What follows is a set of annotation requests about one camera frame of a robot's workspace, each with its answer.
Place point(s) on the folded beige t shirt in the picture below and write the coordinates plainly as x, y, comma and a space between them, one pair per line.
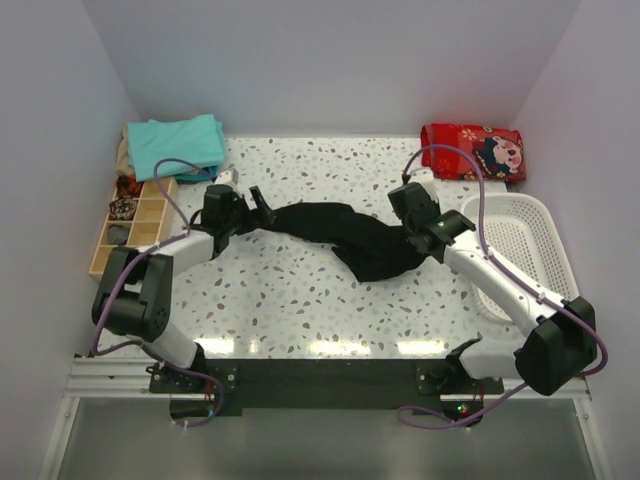
123, 167

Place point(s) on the folded teal t shirt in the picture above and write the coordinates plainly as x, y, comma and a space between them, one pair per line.
199, 141

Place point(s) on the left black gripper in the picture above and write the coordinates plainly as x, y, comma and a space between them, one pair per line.
257, 221

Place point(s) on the grey rolled sock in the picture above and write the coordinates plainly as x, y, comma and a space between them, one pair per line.
117, 234

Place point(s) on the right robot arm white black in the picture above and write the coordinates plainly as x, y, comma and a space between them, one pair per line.
559, 339

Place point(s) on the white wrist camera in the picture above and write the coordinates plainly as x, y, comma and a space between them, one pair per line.
425, 178
228, 177

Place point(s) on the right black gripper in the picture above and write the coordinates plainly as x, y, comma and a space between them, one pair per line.
435, 202

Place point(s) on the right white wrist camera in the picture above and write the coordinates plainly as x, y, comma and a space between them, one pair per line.
425, 178

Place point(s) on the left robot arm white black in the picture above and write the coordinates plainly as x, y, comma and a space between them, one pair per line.
134, 298

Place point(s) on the white perforated plastic basket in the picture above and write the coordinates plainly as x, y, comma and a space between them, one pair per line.
523, 231

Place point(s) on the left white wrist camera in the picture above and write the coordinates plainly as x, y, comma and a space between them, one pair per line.
228, 177

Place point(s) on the wooden compartment organizer box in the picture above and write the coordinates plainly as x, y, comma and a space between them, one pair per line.
151, 223

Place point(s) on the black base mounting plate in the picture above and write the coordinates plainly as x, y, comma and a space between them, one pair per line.
229, 387

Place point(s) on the red black rolled sock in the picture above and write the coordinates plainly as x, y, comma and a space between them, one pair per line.
128, 187

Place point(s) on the aluminium rail frame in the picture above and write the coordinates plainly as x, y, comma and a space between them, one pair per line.
106, 378

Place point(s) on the red cartoon print cloth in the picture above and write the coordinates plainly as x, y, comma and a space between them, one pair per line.
499, 152

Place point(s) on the black t shirt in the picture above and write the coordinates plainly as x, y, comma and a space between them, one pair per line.
372, 250

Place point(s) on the patterned rolled sock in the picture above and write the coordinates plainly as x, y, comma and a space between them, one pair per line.
122, 209

